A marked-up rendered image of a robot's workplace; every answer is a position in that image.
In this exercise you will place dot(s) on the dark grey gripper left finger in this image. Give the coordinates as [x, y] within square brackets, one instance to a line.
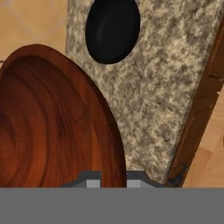
[91, 178]

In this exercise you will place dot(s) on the large brown wooden bowl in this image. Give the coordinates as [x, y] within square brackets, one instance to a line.
[55, 122]

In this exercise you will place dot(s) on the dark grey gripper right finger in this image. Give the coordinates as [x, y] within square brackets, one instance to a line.
[137, 178]

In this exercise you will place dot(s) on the small black bowl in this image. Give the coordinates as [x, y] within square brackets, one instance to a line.
[112, 30]

